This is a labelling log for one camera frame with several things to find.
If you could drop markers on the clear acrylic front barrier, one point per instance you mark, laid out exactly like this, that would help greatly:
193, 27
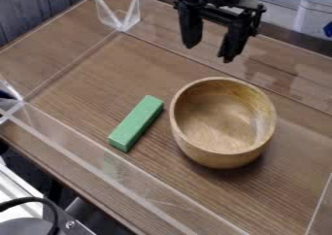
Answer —
148, 206

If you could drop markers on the green rectangular block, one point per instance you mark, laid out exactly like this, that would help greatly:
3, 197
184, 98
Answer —
136, 122

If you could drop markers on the brown wooden bowl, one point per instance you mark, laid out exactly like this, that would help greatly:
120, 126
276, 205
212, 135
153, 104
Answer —
223, 121

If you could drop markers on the grey metal bracket with screw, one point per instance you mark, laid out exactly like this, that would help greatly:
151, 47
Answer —
73, 218

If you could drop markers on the white container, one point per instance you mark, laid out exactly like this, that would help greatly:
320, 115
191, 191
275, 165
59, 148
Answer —
313, 19

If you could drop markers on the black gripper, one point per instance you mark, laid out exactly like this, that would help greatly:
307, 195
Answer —
241, 28

